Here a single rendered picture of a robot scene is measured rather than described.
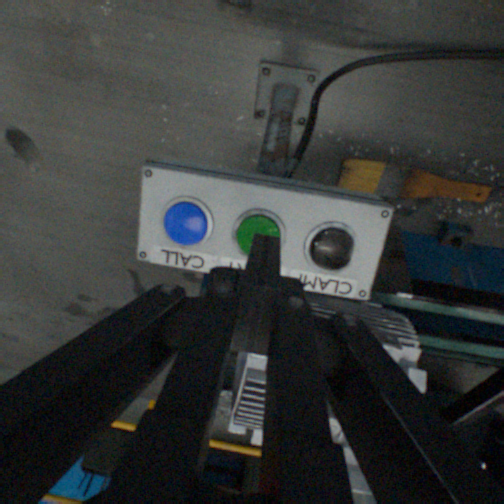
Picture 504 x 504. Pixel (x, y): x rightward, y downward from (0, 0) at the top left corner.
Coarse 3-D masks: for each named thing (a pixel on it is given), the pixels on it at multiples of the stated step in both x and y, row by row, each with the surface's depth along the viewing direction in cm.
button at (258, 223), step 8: (248, 216) 25; (256, 216) 24; (264, 216) 24; (240, 224) 24; (248, 224) 24; (256, 224) 24; (264, 224) 24; (272, 224) 24; (240, 232) 24; (248, 232) 24; (256, 232) 24; (264, 232) 24; (272, 232) 24; (280, 232) 25; (240, 240) 25; (248, 240) 24; (240, 248) 25; (248, 248) 25
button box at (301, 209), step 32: (160, 160) 27; (160, 192) 25; (192, 192) 24; (224, 192) 24; (256, 192) 24; (288, 192) 24; (320, 192) 24; (352, 192) 27; (160, 224) 25; (224, 224) 25; (288, 224) 25; (320, 224) 24; (352, 224) 24; (384, 224) 24; (160, 256) 26; (192, 256) 26; (224, 256) 26; (288, 256) 25; (320, 288) 26; (352, 288) 26
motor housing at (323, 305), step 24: (312, 312) 44; (336, 312) 45; (360, 312) 46; (384, 312) 48; (408, 336) 44; (240, 360) 56; (264, 360) 41; (408, 360) 43; (240, 384) 53; (264, 384) 40; (240, 408) 40
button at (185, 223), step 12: (180, 204) 24; (192, 204) 24; (168, 216) 24; (180, 216) 24; (192, 216) 24; (204, 216) 24; (168, 228) 25; (180, 228) 25; (192, 228) 24; (204, 228) 25; (180, 240) 25; (192, 240) 25
